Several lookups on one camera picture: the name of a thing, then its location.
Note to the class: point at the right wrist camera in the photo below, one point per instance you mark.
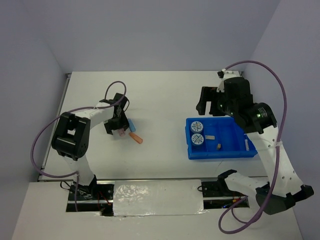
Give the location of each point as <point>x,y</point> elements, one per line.
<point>224,75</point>

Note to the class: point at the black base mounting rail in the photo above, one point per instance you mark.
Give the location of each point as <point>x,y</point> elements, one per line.
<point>102,202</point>

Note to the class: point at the pink transparent case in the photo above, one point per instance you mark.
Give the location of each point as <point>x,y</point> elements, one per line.
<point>122,133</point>

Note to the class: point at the grey speckled eraser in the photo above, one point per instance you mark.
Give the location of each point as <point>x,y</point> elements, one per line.
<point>210,137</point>

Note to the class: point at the blue slime jar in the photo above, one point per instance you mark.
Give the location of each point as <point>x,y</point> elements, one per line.
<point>197,141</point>
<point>196,127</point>

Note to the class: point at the orange transparent case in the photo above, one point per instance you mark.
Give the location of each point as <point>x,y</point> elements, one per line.
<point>136,138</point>

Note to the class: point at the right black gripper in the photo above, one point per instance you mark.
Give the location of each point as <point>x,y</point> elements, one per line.
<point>206,93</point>

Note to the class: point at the silver foil sheet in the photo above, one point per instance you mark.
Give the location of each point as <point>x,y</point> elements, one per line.
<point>157,198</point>

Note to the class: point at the blue transparent case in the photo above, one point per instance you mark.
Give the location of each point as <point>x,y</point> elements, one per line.
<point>131,125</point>

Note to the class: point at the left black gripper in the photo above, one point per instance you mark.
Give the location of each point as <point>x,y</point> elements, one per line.
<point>123,124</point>

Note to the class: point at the blue plastic divided bin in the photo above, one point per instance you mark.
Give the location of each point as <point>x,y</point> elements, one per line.
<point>226,132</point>

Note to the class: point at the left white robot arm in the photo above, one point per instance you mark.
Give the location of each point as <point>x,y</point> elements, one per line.
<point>72,133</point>

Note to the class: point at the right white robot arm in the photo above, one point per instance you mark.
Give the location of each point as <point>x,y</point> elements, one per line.
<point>284,188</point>

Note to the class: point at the blue white marker pen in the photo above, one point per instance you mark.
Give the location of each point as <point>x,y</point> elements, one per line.
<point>246,145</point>

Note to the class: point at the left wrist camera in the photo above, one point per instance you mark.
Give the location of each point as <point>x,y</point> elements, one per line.
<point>111,102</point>

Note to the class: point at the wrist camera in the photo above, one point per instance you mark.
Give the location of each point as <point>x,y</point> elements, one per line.
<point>224,75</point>
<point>111,102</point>

